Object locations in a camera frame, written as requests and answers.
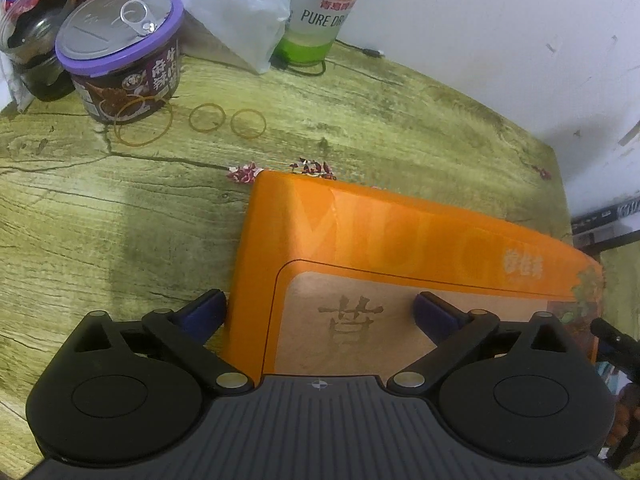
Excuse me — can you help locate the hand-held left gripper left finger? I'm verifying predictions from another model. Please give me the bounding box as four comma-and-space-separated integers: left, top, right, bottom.
75, 289, 251, 395

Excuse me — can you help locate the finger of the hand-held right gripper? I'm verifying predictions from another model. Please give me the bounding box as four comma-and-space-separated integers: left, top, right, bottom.
589, 317, 640, 361

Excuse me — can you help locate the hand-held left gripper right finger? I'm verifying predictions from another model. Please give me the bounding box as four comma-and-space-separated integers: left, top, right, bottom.
387, 292, 571, 395

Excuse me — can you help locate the orange illustrated box lid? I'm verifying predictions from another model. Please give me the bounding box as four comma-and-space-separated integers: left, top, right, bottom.
225, 170, 606, 391

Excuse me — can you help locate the wood-grain desktop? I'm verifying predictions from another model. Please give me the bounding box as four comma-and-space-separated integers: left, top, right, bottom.
0, 40, 576, 466

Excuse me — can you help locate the black metal rack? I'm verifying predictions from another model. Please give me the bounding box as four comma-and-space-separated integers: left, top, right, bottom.
570, 195, 640, 256

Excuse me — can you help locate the large tan rubber band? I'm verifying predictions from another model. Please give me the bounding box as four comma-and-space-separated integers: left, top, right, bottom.
113, 100, 175, 148

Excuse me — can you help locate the purple lidded porridge can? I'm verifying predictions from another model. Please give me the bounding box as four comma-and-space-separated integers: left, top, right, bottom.
54, 0, 185, 125

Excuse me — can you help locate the white plastic bag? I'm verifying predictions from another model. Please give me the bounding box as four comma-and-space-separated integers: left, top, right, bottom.
125, 0, 293, 75

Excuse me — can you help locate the green and white beer can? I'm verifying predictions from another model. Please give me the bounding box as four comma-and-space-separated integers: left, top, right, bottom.
272, 0, 381, 63

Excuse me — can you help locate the black usb cable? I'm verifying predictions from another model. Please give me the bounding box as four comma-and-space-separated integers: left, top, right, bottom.
270, 40, 386, 77

